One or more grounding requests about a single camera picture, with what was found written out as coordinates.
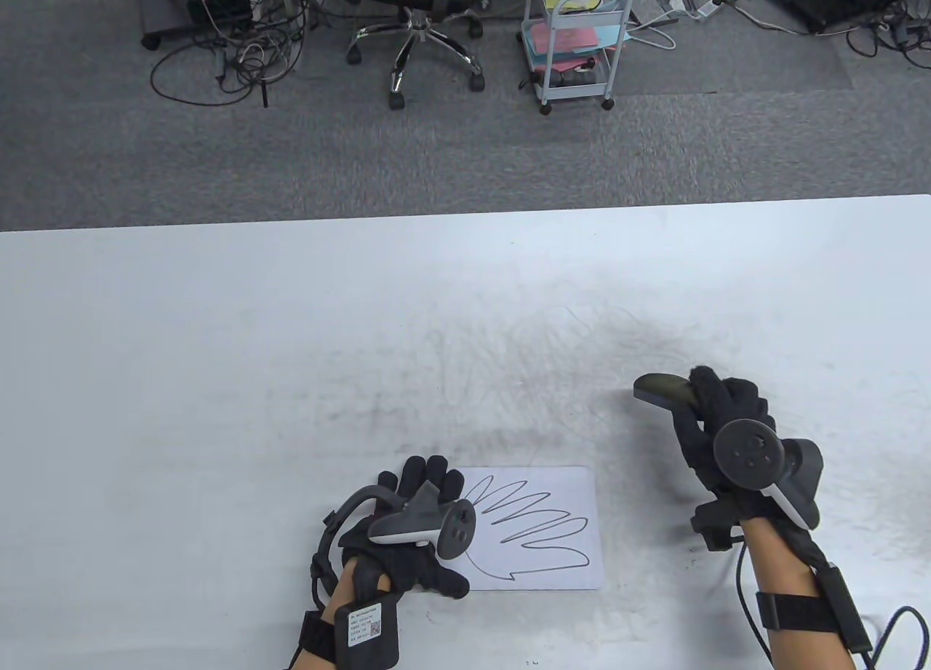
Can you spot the person's left hand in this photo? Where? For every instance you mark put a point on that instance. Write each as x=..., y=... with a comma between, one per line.
x=407, y=567

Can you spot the person's right hand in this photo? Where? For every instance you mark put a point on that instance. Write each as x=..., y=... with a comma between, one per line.
x=727, y=401

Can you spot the dark green whiteboard eraser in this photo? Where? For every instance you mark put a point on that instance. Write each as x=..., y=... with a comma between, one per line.
x=662, y=390

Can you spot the small white whiteboard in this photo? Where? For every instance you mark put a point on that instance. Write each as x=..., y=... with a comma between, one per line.
x=560, y=495

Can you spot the person's right forearm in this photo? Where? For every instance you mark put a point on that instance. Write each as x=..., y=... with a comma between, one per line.
x=785, y=561

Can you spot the person's left forearm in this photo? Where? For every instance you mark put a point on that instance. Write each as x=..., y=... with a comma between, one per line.
x=342, y=597

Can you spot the grey hand tracker controller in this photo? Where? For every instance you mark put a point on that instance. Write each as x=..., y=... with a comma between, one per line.
x=422, y=524
x=749, y=455

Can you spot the black device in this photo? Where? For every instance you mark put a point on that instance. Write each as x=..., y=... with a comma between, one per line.
x=574, y=77

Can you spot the white rolling cart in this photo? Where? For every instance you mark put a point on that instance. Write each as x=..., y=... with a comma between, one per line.
x=550, y=59

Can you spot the pink paper stack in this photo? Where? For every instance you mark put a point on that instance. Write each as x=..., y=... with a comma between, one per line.
x=564, y=38

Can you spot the white power strip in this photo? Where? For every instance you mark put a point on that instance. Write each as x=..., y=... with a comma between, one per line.
x=684, y=2

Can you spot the yellow paper sheet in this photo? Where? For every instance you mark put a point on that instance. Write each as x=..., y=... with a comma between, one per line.
x=574, y=2

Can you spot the black chrome office chair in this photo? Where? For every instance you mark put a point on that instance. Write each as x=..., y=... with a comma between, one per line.
x=422, y=26

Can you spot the grey wheeled platform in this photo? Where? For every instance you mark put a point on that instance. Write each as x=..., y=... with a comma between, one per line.
x=164, y=8

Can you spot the black labelled wrist camera box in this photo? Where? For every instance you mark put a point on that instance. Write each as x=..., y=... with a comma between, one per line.
x=371, y=641

